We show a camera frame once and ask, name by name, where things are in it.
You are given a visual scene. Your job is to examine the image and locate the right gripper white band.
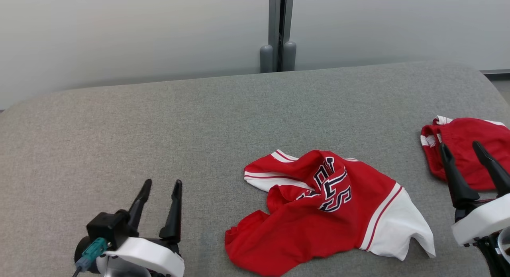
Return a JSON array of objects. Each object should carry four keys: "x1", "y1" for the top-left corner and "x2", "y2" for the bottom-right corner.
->
[{"x1": 439, "y1": 140, "x2": 510, "y2": 246}]

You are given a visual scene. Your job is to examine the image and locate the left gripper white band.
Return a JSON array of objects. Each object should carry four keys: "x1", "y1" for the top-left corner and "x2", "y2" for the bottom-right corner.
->
[{"x1": 104, "y1": 179, "x2": 185, "y2": 277}]

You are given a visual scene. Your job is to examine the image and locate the red shorts with white trim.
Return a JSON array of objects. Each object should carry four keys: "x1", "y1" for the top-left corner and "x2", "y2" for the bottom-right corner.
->
[{"x1": 420, "y1": 116, "x2": 510, "y2": 191}]

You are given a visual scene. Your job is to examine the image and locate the red jersey with white sleeves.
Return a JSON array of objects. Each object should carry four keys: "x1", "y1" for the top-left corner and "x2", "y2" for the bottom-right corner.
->
[{"x1": 224, "y1": 149, "x2": 436, "y2": 277}]

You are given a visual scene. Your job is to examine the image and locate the grey fabric sofa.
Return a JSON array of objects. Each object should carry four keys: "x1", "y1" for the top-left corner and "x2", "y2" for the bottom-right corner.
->
[{"x1": 0, "y1": 61, "x2": 510, "y2": 277}]

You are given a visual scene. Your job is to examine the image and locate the teal left camera connector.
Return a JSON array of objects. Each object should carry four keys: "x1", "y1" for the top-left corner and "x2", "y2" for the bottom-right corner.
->
[{"x1": 75, "y1": 237, "x2": 108, "y2": 272}]

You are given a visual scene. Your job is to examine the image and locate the grey partition post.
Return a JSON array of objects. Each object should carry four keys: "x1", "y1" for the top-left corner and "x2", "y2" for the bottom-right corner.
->
[{"x1": 259, "y1": 0, "x2": 298, "y2": 74}]

